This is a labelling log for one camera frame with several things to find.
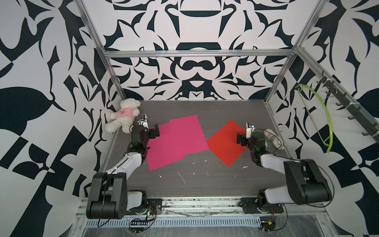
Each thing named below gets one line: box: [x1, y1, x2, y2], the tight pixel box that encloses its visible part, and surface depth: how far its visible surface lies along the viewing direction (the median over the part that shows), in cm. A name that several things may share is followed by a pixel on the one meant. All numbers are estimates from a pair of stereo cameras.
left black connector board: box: [130, 220, 149, 226], surface depth 74 cm
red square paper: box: [206, 119, 248, 167], surface depth 96 cm
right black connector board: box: [259, 215, 276, 233], surface depth 72 cm
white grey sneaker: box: [263, 128, 286, 152], surface depth 98 cm
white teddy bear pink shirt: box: [104, 98, 142, 134], surface depth 104 cm
